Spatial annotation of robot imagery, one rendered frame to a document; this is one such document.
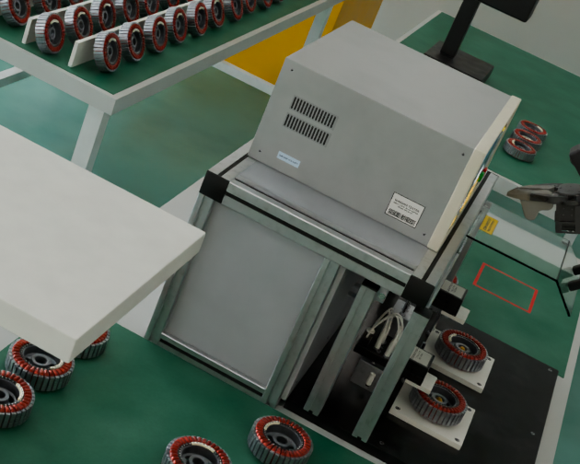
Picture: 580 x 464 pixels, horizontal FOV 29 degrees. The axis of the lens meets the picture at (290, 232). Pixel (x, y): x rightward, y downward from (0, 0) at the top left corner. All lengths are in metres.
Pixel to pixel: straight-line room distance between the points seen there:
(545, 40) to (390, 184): 5.45
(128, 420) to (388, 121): 0.68
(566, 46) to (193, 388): 5.62
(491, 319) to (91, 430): 1.21
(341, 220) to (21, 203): 0.70
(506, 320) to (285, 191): 0.96
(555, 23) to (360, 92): 5.45
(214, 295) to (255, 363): 0.14
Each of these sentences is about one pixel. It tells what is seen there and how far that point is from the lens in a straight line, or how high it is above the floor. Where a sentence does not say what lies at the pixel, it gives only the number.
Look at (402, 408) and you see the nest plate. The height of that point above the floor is 0.78.
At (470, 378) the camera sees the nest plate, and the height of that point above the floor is 0.78.
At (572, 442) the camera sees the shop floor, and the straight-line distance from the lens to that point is 4.09.
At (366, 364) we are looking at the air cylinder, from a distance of 2.22.
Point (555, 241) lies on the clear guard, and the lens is 2.51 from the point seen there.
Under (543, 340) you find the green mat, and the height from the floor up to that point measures 0.75.
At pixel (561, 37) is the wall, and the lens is 7.43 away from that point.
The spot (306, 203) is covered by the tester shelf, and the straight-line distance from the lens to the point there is 2.01.
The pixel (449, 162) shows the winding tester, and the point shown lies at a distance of 2.00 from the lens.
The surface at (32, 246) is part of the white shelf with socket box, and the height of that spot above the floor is 1.20.
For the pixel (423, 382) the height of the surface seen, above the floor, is 0.83.
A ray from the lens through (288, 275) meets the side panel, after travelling 2.01.
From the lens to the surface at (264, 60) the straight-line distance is 5.90.
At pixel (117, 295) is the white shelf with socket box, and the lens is 1.37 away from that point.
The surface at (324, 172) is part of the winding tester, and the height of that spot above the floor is 1.15.
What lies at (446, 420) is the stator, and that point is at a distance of 2.22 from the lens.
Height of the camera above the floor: 1.92
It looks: 25 degrees down
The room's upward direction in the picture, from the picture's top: 23 degrees clockwise
